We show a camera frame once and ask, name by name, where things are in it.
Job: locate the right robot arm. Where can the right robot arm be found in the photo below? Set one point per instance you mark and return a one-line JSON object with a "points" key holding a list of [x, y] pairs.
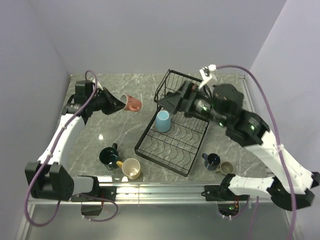
{"points": [[290, 186]]}

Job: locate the grey-green ceramic mug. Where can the grey-green ceramic mug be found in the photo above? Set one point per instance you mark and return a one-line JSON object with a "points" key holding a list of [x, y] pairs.
{"points": [[225, 168]]}

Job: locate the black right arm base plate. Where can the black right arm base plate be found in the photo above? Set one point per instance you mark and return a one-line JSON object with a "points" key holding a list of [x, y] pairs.
{"points": [[215, 193]]}

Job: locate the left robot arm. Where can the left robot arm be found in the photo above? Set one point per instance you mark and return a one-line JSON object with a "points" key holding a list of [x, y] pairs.
{"points": [[47, 177]]}

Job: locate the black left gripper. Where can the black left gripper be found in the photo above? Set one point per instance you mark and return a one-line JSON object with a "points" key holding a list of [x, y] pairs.
{"points": [[113, 104]]}

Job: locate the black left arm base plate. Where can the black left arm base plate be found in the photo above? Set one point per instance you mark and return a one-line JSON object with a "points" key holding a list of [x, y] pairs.
{"points": [[101, 192]]}

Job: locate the light blue mug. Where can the light blue mug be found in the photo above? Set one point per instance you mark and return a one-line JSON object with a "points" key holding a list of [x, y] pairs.
{"points": [[162, 121]]}

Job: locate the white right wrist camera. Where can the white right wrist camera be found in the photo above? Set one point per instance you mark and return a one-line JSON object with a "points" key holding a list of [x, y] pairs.
{"points": [[208, 74]]}

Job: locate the dark green mug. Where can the dark green mug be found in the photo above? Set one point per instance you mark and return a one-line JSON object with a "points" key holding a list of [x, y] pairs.
{"points": [[109, 157]]}

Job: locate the black box under rail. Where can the black box under rail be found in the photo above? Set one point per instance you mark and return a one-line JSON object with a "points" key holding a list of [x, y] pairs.
{"points": [[89, 210]]}

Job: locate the white aluminium side rail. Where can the white aluminium side rail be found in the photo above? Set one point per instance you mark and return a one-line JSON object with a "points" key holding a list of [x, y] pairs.
{"points": [[248, 164]]}

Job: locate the aluminium front rail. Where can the aluminium front rail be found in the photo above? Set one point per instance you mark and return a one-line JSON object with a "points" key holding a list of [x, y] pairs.
{"points": [[149, 194]]}

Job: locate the dark blue glazed mug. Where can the dark blue glazed mug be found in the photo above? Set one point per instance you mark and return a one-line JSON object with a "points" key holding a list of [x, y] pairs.
{"points": [[211, 161]]}

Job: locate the cream yellow mug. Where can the cream yellow mug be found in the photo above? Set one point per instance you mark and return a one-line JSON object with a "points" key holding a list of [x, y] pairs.
{"points": [[131, 168]]}

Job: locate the black wire dish rack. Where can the black wire dish rack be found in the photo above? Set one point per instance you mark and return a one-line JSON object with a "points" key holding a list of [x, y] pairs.
{"points": [[176, 149]]}

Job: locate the pink mug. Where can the pink mug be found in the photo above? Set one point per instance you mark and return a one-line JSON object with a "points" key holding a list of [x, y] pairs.
{"points": [[131, 103]]}

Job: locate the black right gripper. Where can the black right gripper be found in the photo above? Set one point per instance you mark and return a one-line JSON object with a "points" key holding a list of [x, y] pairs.
{"points": [[170, 101]]}

